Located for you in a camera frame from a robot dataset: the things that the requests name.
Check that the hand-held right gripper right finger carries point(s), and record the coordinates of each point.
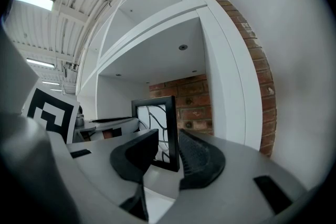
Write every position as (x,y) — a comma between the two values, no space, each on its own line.
(236,178)

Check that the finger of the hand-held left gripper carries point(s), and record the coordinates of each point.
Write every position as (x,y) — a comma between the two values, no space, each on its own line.
(118,127)

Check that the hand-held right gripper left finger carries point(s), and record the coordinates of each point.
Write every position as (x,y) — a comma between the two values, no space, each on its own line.
(105,165)

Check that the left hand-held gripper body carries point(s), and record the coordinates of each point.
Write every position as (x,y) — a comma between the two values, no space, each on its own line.
(52,112)

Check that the black picture frame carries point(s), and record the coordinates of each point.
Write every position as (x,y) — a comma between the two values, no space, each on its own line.
(172,139)

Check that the white cubby shelf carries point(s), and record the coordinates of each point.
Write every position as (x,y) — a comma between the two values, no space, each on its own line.
(225,86)

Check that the large ceiling light panel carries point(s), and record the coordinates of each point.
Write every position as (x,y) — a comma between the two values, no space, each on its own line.
(34,0)

